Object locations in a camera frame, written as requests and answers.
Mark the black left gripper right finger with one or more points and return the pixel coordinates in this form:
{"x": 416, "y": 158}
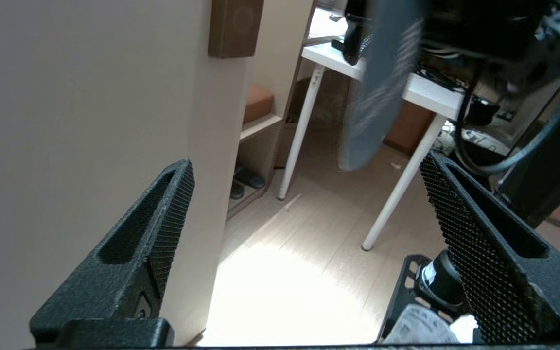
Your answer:
{"x": 484, "y": 272}

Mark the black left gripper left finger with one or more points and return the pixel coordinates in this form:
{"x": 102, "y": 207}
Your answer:
{"x": 129, "y": 272}

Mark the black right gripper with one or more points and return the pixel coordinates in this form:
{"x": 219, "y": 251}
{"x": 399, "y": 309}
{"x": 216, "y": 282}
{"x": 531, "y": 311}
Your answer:
{"x": 479, "y": 24}

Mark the blue do-not-disturb door hanger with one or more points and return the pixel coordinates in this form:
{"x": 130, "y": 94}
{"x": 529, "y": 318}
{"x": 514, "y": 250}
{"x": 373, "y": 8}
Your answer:
{"x": 382, "y": 97}

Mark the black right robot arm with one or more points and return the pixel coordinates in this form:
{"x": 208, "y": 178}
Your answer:
{"x": 528, "y": 73}

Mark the beige room door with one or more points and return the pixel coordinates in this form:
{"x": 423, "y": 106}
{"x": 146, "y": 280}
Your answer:
{"x": 66, "y": 97}

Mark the white table leg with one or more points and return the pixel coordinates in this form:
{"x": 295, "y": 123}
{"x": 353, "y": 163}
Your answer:
{"x": 426, "y": 92}

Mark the brown seat cushion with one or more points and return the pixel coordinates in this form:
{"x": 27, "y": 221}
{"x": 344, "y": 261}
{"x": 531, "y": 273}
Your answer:
{"x": 258, "y": 102}

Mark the black robot torso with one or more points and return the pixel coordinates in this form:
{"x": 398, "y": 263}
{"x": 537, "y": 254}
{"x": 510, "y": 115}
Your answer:
{"x": 552, "y": 170}

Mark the brown metal lock plate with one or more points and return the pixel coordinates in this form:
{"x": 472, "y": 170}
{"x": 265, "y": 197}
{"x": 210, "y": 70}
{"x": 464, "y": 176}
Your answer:
{"x": 235, "y": 26}

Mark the black slipper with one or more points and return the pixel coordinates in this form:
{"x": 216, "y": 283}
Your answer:
{"x": 252, "y": 179}
{"x": 237, "y": 190}

